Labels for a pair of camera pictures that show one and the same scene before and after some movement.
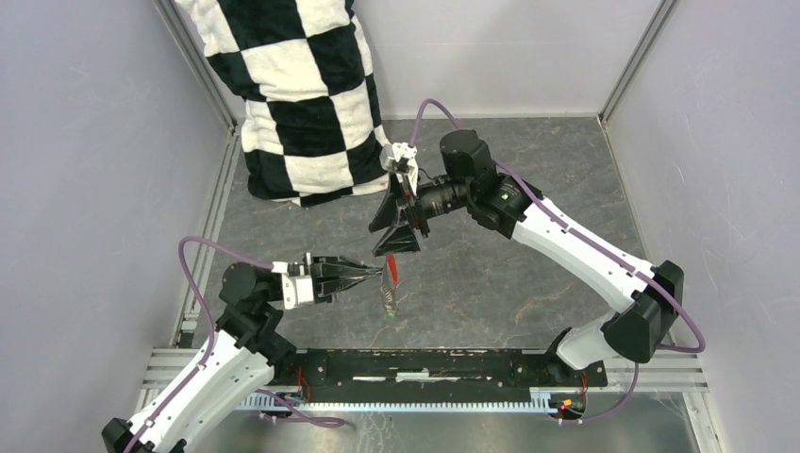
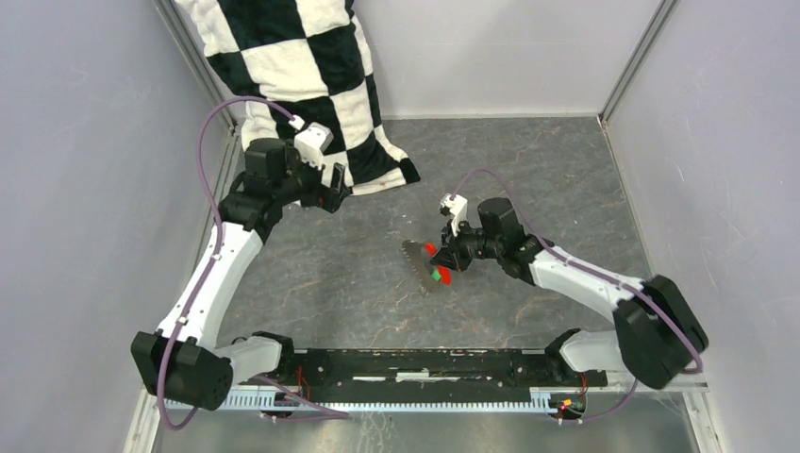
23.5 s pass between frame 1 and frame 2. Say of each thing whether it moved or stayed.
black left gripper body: moved
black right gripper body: moved
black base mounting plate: stayed
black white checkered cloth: stayed
